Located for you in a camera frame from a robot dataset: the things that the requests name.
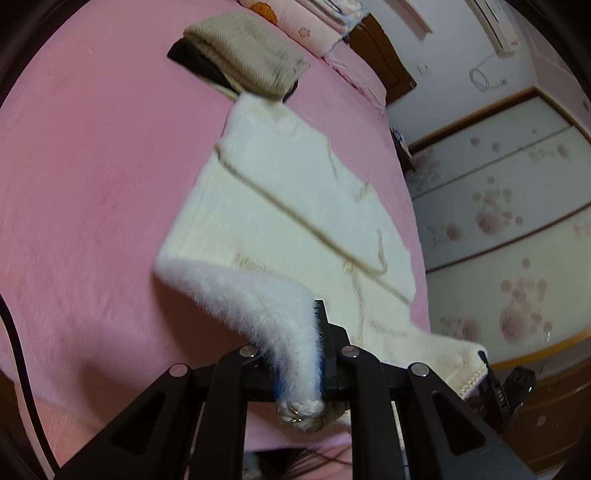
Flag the pink pillow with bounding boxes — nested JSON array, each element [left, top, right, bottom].
[[238, 0, 348, 59], [323, 46, 387, 114]]

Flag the white air conditioner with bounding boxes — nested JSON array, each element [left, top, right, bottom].
[[466, 0, 520, 53]]

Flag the light wood wall shelf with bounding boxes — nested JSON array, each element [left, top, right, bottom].
[[402, 0, 435, 34]]

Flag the folded dark clothes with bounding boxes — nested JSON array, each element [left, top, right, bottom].
[[167, 38, 301, 104]]

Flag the bed with pink sheet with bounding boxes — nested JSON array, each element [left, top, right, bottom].
[[0, 0, 432, 467]]

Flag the folded floral quilt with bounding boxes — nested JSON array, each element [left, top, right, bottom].
[[300, 0, 370, 29]]

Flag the looped white power cord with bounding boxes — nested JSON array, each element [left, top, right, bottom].
[[469, 52, 509, 93]]

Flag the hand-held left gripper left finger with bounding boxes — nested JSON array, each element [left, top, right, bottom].
[[60, 345, 279, 480]]

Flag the wooden headboard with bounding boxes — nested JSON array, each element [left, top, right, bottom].
[[346, 14, 418, 106]]

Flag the floral sliding-door wardrobe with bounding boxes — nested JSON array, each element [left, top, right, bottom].
[[406, 85, 591, 474]]

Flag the folded beige knit sweater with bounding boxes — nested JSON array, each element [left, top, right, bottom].
[[183, 10, 309, 100]]

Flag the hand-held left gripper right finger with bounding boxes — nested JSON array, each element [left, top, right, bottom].
[[313, 299, 536, 480]]

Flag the black cable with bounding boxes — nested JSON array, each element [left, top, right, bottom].
[[0, 293, 61, 477]]

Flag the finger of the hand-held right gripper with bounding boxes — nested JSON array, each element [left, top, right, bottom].
[[503, 366, 539, 409], [477, 354, 511, 433]]

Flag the white fuzzy cardigan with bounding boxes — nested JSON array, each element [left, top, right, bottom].
[[154, 92, 491, 435]]

